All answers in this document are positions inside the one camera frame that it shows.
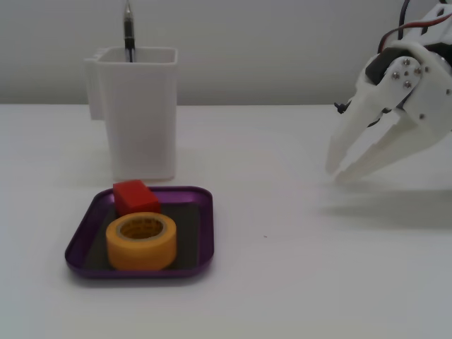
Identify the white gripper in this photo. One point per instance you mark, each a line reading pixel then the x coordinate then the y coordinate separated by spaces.
pixel 406 75

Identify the red cube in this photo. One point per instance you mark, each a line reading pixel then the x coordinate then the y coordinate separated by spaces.
pixel 134 197

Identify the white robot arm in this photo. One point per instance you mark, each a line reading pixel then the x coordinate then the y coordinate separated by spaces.
pixel 441 21

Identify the white plastic pen holder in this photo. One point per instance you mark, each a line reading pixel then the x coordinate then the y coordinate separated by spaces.
pixel 141 120

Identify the yellow masking tape roll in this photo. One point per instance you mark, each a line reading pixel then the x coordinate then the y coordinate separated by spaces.
pixel 141 255

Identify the black pen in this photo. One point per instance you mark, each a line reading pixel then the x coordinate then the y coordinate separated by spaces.
pixel 129 28

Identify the purple metal tray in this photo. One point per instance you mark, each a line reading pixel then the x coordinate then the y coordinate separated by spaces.
pixel 88 220

